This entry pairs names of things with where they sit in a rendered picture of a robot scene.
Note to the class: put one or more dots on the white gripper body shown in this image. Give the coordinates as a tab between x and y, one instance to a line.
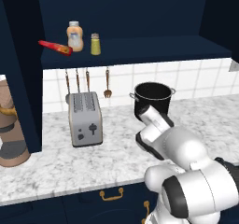
154	115

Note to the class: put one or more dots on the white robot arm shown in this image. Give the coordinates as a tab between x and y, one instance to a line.
193	159

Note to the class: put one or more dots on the yellow-green shaker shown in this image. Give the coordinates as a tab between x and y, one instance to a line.
95	45

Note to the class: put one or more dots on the orange condiment bottle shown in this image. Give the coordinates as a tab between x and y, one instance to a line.
75	38

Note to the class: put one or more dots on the navy cabinet door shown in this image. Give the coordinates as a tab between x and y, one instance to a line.
21	78
222	19

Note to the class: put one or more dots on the black cooking pot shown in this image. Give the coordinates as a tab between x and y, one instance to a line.
154	100

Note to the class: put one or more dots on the hanging wooden fork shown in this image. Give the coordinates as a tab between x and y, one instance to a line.
107	84

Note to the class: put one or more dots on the grey toaster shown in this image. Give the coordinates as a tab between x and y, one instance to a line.
85	122

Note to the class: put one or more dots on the navy drawer front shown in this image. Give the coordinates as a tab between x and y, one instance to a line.
93	209
31	213

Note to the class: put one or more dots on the red snack packet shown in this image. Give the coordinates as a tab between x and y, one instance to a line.
54	45

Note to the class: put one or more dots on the grey wall outlet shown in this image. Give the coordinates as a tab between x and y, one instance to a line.
234	66

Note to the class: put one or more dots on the navy wall cabinet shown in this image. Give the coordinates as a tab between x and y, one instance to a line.
140	22

